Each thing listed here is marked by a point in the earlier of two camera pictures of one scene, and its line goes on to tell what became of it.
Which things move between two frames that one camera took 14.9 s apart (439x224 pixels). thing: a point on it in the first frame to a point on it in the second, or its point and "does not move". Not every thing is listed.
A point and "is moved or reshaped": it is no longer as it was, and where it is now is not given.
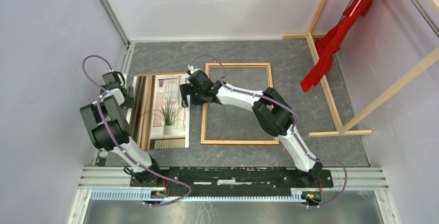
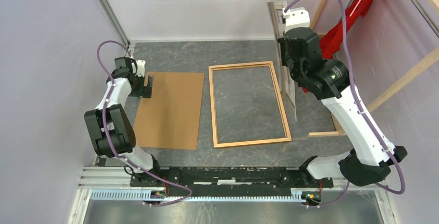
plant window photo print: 158,117 to 276,9
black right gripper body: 196,96 to 287,61
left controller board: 157,194 does not move
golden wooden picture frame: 203,133 is moved or reshaped
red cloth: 328,44 does not move
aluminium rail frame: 112,183 does not move
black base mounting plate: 235,181 does not move
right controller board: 312,198 does not move
